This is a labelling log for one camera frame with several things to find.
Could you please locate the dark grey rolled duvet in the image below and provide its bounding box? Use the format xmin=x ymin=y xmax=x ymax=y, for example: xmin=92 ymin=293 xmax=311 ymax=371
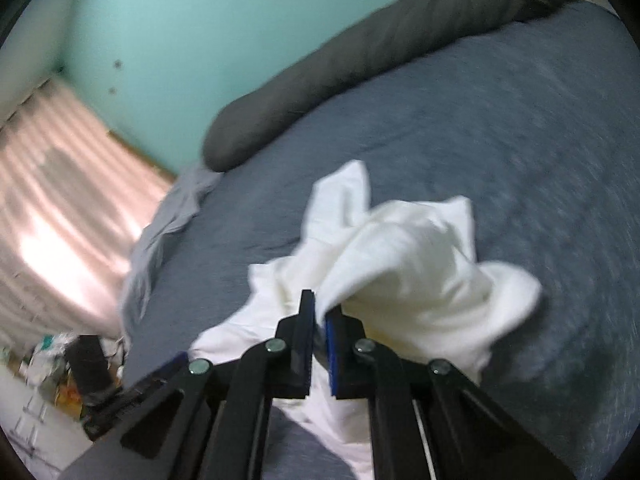
xmin=202 ymin=0 xmax=576 ymax=173

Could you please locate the black box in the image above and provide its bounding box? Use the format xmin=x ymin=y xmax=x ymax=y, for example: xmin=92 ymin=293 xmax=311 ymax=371
xmin=65 ymin=335 xmax=113 ymax=406

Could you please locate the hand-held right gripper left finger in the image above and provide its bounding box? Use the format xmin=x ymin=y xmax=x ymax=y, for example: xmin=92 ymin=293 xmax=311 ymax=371
xmin=57 ymin=289 xmax=317 ymax=480

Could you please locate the pink curtain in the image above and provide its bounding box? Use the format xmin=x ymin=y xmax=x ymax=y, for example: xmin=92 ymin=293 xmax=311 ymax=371
xmin=0 ymin=77 xmax=176 ymax=331

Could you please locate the floor clutter pile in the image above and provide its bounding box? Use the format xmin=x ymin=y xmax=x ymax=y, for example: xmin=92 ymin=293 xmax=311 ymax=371
xmin=0 ymin=332 xmax=126 ymax=421

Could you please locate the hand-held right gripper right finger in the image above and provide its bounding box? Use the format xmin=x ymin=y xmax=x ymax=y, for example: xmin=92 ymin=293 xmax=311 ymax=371
xmin=324 ymin=305 xmax=576 ymax=480

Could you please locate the white long-sleeve shirt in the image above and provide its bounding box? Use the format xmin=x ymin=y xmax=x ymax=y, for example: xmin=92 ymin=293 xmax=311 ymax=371
xmin=190 ymin=160 xmax=543 ymax=480

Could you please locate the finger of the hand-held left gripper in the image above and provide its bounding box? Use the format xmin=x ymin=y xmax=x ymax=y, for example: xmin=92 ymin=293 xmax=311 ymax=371
xmin=82 ymin=351 xmax=191 ymax=441

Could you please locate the light grey sheet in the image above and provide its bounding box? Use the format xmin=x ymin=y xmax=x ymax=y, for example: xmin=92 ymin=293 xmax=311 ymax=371
xmin=120 ymin=162 xmax=223 ymax=336

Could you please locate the bed with blue patterned sheet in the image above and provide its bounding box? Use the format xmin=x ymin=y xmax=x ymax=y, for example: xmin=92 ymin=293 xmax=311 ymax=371
xmin=120 ymin=0 xmax=640 ymax=480

